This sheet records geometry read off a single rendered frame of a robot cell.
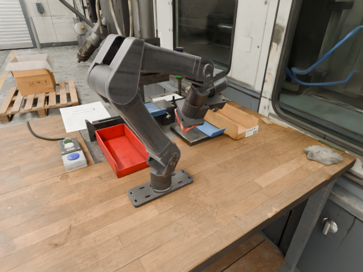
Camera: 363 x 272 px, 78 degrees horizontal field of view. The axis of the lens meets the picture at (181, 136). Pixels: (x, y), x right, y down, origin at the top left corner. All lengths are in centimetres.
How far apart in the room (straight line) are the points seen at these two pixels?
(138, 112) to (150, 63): 10
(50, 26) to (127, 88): 968
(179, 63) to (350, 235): 103
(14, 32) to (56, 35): 126
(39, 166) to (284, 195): 81
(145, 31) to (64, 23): 924
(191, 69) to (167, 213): 38
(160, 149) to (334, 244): 100
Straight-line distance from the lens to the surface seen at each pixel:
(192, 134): 92
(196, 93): 62
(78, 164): 84
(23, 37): 1009
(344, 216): 123
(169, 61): 52
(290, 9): 113
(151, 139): 55
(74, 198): 74
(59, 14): 1009
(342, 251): 134
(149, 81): 93
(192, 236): 59
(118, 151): 88
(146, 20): 90
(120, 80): 43
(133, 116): 49
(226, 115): 113
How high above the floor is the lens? 139
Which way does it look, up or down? 31 degrees down
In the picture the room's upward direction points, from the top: straight up
